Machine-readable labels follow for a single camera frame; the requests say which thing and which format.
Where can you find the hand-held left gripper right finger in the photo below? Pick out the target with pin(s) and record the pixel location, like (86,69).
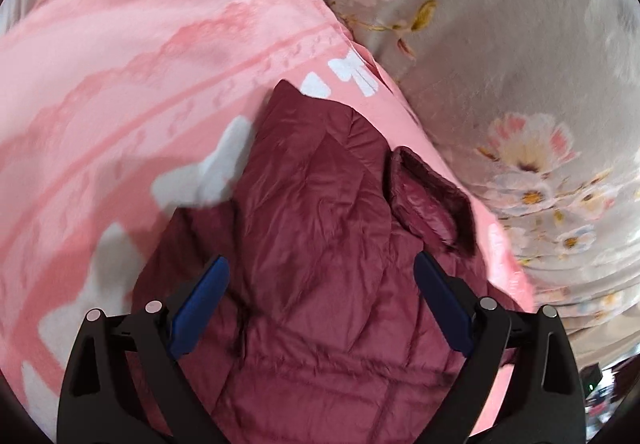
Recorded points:
(442,296)

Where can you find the dark clutter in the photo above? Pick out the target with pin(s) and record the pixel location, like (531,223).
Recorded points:
(600,389)

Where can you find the grey floral bedsheet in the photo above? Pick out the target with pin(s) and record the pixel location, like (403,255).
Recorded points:
(510,49)

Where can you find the pink patterned blanket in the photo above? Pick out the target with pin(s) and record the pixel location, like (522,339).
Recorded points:
(150,74)

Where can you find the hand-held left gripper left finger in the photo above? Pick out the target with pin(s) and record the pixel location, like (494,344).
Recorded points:
(200,294)

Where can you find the maroon puffer jacket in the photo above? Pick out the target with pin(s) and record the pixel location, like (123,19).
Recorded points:
(320,234)

